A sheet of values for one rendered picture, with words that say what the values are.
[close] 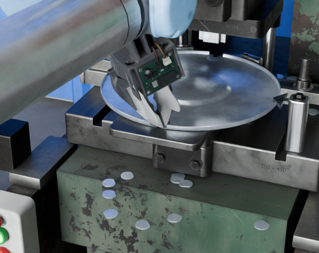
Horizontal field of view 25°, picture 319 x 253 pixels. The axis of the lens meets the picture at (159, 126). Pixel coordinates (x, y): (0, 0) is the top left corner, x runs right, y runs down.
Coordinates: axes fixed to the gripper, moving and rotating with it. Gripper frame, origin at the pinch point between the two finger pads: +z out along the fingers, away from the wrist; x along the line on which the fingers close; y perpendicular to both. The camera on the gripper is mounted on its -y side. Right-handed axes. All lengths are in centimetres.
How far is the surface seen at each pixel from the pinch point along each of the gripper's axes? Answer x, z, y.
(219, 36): 19.3, 2.7, -15.6
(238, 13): 20.1, -4.3, -7.5
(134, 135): -4.6, 0.4, 0.6
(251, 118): 11.8, 5.0, 5.0
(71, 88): 14, 81, -160
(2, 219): -27.0, 10.1, -10.8
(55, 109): 5, 86, -160
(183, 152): 3.1, 12.2, -5.1
